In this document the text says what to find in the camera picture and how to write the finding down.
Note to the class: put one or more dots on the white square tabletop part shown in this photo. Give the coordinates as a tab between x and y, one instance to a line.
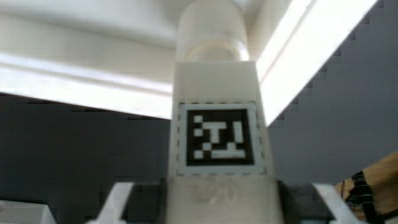
90	49

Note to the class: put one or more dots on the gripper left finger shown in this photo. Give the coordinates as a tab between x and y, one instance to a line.
111	213

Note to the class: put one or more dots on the white U-shaped fence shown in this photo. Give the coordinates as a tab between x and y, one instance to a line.
26	213

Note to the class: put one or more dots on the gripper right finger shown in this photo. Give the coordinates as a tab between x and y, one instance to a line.
337	205

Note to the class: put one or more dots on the white leg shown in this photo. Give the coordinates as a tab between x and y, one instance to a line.
223	190

